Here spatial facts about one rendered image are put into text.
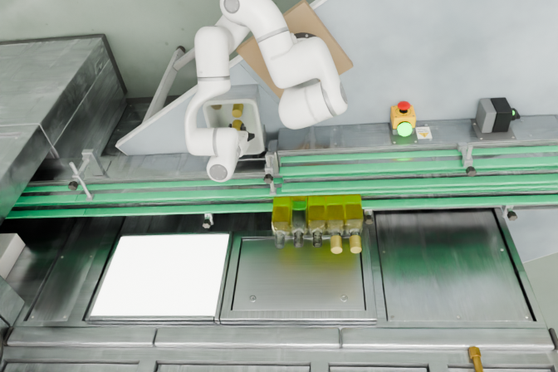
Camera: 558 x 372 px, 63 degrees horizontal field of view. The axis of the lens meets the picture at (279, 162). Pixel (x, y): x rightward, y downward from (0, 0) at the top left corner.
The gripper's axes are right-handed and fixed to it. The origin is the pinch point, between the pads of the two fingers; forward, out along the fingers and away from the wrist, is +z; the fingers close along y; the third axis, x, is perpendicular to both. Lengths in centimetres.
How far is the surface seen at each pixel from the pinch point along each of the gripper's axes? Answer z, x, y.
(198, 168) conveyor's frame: 4.3, -16.0, -16.4
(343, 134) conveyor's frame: 4.7, -5.2, 34.7
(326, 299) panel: -31, -44, 28
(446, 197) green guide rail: -2, -26, 68
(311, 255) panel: -14.7, -39.7, 23.3
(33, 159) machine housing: 0, -8, -73
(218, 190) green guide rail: -4.6, -20.1, -7.6
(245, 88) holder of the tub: 3.7, 12.7, 3.8
